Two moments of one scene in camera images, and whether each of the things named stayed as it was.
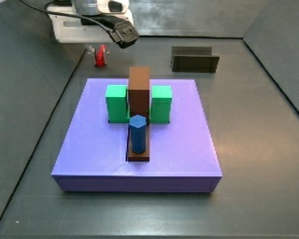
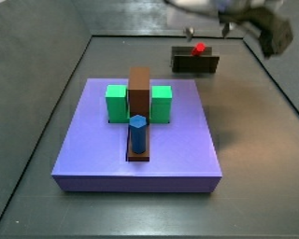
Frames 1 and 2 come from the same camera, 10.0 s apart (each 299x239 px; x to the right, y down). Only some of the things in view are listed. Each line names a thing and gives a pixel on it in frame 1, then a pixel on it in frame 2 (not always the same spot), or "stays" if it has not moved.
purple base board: [183, 164] stays
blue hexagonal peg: [139, 124] stays
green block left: [117, 98] stays
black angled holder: [194, 59] stays
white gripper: [71, 32] -> [224, 10]
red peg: [101, 57] -> [198, 49]
